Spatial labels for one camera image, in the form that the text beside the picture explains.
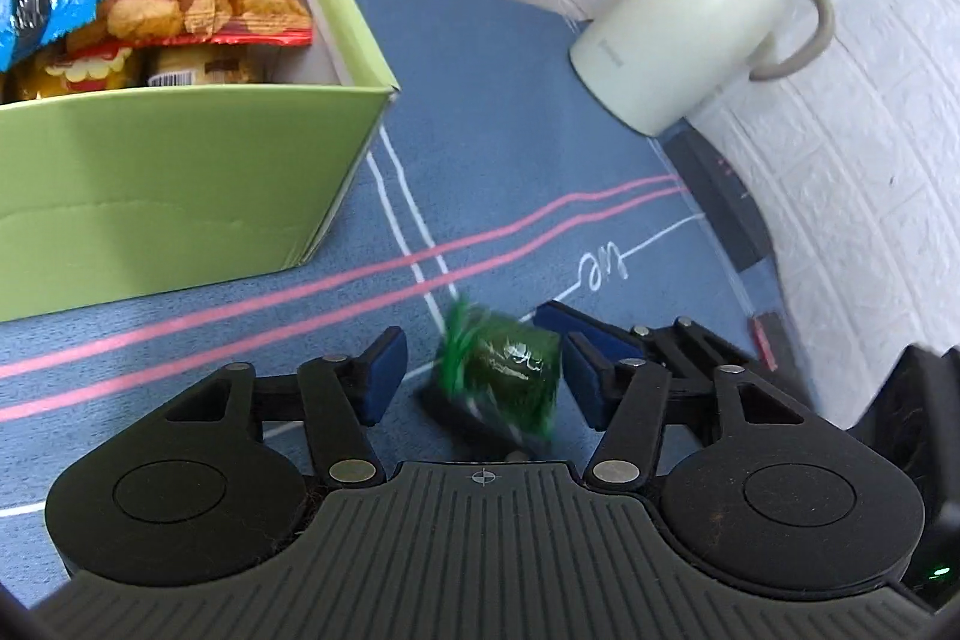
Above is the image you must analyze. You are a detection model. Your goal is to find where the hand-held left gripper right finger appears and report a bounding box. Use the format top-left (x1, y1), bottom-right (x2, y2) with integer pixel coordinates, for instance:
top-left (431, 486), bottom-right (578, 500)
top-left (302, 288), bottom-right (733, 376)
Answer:
top-left (562, 334), bottom-right (826, 492)

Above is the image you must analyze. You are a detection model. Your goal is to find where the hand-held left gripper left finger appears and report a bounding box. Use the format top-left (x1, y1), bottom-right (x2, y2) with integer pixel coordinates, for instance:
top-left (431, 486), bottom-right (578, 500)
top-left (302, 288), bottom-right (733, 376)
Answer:
top-left (163, 326), bottom-right (408, 489)

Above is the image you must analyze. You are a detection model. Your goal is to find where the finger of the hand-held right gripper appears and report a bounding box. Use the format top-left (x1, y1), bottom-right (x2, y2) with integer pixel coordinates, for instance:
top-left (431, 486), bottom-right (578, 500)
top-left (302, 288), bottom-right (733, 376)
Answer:
top-left (536, 301), bottom-right (755, 375)

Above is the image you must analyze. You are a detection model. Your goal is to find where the green cardboard box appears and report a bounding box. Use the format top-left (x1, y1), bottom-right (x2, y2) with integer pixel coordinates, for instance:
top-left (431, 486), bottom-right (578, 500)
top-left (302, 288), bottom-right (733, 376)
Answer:
top-left (0, 0), bottom-right (401, 322)

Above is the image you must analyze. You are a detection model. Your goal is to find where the brown-label peanut packet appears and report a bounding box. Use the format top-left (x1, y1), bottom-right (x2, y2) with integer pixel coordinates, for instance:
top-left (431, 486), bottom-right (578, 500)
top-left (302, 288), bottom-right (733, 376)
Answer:
top-left (4, 42), bottom-right (147, 103)

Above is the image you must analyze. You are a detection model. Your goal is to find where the red-edged phone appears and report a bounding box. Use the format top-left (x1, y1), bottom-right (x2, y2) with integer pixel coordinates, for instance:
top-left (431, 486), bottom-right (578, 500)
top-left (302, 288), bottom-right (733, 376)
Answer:
top-left (750, 312), bottom-right (788, 371)

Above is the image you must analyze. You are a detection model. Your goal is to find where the black flat device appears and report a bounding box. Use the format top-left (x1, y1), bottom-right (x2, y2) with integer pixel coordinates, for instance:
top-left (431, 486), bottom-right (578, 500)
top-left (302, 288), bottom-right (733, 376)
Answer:
top-left (664, 130), bottom-right (773, 272)

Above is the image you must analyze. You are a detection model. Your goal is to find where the blue tablecloth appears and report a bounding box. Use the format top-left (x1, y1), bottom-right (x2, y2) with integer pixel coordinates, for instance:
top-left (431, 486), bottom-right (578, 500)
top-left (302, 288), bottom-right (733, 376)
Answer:
top-left (0, 0), bottom-right (796, 611)

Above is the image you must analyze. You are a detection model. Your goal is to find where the white thermos jug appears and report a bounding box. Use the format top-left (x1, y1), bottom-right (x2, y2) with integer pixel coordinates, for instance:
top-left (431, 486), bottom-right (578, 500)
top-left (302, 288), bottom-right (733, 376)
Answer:
top-left (568, 0), bottom-right (837, 137)

